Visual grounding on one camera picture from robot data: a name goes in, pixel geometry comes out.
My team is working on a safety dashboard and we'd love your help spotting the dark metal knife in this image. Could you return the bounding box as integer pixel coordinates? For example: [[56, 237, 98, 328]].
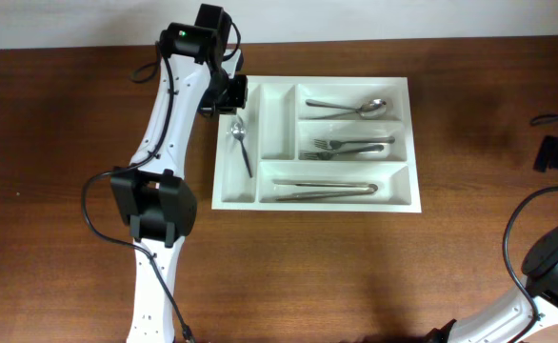
[[233, 114, 245, 131], [230, 122, 253, 178]]

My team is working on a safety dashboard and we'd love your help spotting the metal fork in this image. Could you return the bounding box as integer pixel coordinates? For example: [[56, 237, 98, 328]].
[[312, 136, 396, 151], [299, 145, 385, 161]]

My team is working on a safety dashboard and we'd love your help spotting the metal spoon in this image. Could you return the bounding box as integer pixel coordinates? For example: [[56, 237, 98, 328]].
[[304, 96, 394, 118], [311, 103, 389, 120]]

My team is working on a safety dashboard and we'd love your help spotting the dark metal rod utensil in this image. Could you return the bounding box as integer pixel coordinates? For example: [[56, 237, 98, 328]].
[[274, 180, 379, 202]]

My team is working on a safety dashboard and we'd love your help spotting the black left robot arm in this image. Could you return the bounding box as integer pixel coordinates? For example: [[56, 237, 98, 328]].
[[110, 4, 248, 342]]

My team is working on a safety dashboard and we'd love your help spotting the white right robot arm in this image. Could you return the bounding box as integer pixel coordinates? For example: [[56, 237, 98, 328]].
[[425, 186, 558, 343]]

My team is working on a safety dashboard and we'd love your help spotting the white plastic cutlery tray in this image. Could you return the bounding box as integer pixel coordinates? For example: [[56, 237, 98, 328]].
[[211, 76, 422, 212]]

